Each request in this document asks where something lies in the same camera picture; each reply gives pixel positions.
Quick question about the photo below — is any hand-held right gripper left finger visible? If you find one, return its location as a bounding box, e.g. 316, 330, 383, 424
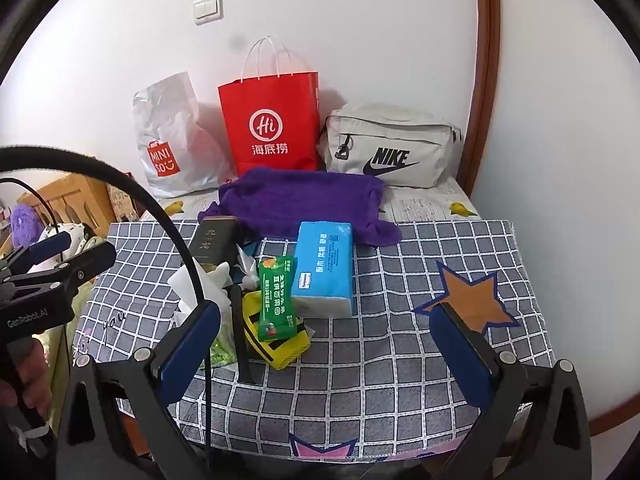
57, 302, 223, 480

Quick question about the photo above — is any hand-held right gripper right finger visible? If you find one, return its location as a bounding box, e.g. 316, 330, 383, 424
429, 302, 592, 480

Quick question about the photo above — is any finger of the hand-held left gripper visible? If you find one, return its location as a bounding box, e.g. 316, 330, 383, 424
17, 231, 71, 267
55, 241, 117, 288

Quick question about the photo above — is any white cloth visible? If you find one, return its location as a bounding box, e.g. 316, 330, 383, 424
167, 260, 237, 323

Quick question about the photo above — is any yellow pouch with black stripes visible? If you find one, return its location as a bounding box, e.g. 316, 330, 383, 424
241, 290, 312, 372

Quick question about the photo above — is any person's left hand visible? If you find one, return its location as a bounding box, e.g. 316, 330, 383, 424
0, 341, 53, 408

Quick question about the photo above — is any white spotted plush toy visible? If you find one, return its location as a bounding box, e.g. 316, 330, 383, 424
40, 222, 92, 257

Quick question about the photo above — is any purple plush toy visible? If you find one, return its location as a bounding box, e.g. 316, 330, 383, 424
9, 204, 42, 249

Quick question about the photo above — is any light wooden furniture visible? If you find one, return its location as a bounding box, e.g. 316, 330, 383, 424
20, 172, 119, 241

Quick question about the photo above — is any grey checked cloth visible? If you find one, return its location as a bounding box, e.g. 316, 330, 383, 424
70, 219, 559, 461

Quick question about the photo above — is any dark box with gold edge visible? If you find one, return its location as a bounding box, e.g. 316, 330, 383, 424
187, 215, 240, 267

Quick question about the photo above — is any blue tissue pack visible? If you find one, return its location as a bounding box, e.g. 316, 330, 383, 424
290, 221, 355, 319

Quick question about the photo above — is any white plastic shopping bag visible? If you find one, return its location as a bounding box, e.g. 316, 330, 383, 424
132, 71, 237, 199

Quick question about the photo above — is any purple towel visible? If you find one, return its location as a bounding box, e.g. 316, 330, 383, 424
197, 167, 404, 249

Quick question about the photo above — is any grey waist bag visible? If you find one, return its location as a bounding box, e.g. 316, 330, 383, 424
317, 102, 464, 190

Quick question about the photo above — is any red paper bag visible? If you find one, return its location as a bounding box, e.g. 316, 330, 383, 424
217, 36, 322, 179

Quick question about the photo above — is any thin black cable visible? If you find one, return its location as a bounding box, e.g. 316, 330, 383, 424
0, 177, 66, 241

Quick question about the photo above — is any thick black cable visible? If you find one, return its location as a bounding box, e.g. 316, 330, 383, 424
0, 145, 215, 480

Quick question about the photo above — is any white wall switch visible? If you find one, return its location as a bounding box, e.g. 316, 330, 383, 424
193, 0, 224, 26

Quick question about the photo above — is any brown wooden door frame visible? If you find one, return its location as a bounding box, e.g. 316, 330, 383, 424
452, 0, 502, 197

